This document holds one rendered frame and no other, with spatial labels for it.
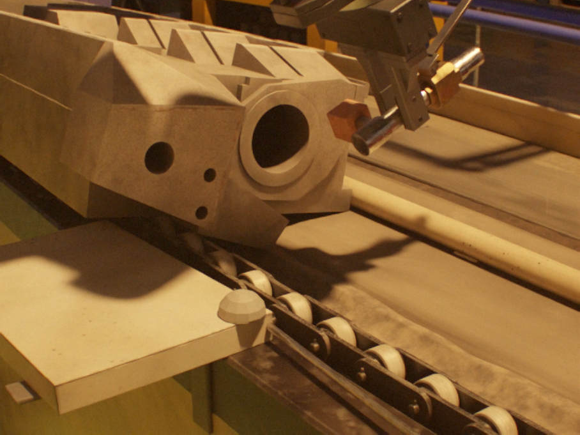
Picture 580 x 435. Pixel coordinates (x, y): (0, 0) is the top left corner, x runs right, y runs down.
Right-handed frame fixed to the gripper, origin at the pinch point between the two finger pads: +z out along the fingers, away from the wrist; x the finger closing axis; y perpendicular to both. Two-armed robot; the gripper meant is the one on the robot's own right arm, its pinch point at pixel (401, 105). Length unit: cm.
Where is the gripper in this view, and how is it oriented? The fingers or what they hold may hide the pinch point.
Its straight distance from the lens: 93.6
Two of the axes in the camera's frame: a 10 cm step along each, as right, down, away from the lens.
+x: -5.9, -2.7, 7.6
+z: 3.4, 7.7, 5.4
